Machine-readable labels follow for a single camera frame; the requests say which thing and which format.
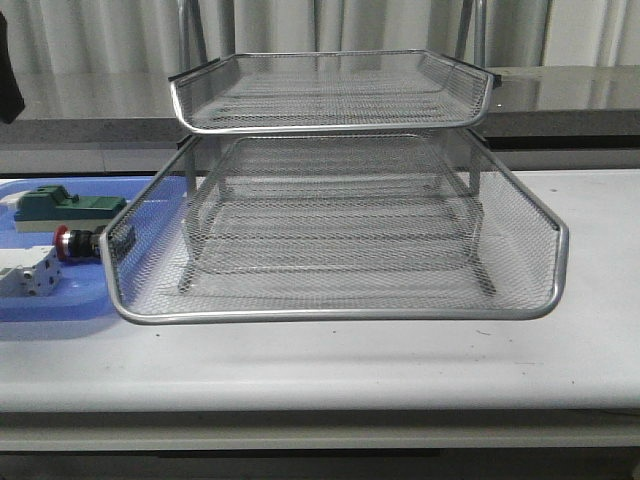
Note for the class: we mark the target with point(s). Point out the red emergency stop button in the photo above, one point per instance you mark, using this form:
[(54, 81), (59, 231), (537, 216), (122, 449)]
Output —
[(73, 245)]

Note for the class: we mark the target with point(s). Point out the blue plastic tray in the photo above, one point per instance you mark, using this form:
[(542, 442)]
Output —
[(82, 293)]

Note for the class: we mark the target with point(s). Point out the green electrical module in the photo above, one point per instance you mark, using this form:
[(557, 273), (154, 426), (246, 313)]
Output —
[(50, 206)]

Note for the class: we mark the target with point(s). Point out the grey stone counter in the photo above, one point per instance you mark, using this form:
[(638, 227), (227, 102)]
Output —
[(541, 118)]

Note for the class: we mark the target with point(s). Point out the white circuit breaker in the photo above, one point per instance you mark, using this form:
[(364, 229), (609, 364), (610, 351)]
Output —
[(26, 272)]

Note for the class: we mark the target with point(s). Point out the silver wire rack frame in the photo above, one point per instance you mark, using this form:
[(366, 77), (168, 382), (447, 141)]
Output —
[(317, 290)]

